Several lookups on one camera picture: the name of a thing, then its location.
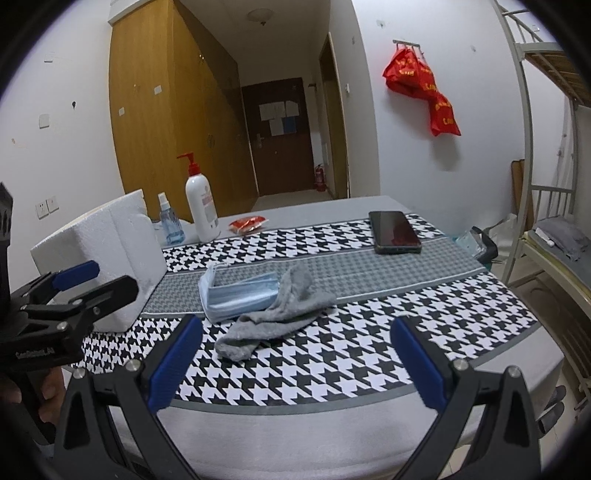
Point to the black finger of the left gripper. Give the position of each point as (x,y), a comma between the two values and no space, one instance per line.
(106,299)

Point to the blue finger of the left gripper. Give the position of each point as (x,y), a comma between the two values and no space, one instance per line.
(72,277)

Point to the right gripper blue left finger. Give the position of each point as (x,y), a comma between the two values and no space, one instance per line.
(169,360)

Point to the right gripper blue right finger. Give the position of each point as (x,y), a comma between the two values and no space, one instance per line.
(424,361)

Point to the blue face mask stack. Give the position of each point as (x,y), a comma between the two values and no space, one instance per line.
(221,303)

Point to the grey sock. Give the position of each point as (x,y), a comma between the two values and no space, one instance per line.
(297,304)

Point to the person's left hand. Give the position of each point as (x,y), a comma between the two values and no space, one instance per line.
(48,392)

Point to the white styrofoam box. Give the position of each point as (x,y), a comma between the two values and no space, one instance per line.
(120,238)

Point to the small clear spray bottle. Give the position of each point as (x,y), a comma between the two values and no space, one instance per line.
(171,225)

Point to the white pump bottle red top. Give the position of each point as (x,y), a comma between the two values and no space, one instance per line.
(200,201)

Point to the houndstooth table cloth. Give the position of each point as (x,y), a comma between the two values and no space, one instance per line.
(346,353)

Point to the red snack packet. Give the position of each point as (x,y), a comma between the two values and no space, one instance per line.
(246,225)

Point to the black smartphone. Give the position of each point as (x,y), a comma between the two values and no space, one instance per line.
(393,233)

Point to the wooden wardrobe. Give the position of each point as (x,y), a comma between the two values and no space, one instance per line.
(174,90)

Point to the red fire extinguisher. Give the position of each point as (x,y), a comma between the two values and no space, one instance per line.
(320,185)

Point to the dark brown door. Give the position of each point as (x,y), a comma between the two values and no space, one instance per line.
(280,136)

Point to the red hanging bag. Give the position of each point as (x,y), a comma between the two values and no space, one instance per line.
(409,74)

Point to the ceiling lamp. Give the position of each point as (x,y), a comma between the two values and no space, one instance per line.
(260,16)

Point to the metal bunk bed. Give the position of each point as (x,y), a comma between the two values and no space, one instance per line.
(551,181)

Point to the side wooden door frame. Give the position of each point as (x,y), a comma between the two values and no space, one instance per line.
(335,119)

